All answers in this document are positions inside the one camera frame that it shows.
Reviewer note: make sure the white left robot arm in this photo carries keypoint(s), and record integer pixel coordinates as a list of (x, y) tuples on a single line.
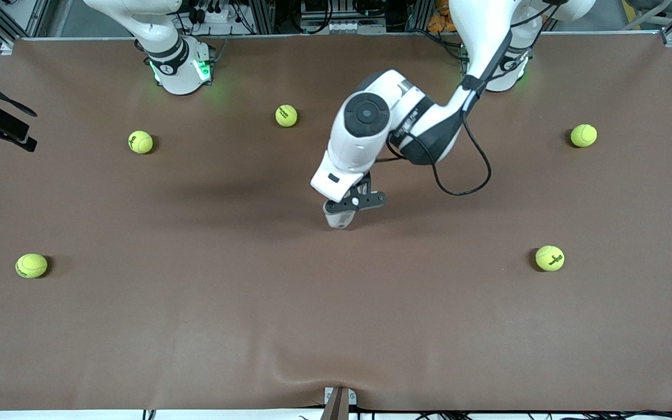
[(476, 35)]

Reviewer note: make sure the white power strip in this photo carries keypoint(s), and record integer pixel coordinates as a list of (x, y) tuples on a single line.
[(219, 16)]

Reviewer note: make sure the white blue tennis ball can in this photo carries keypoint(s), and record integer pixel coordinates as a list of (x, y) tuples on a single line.
[(340, 220)]

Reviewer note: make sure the yellow tennis ball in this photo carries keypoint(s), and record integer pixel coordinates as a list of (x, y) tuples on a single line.
[(140, 142), (31, 265), (286, 115), (583, 135), (549, 258)]

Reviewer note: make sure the orange bagged items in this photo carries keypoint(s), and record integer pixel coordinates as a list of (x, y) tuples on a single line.
[(438, 23)]

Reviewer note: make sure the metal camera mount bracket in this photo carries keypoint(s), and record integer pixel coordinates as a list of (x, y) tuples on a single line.
[(339, 408)]

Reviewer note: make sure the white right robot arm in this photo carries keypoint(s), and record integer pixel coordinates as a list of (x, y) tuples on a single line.
[(178, 76)]

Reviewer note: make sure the brown table mat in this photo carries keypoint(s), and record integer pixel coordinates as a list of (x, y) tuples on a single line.
[(336, 321)]

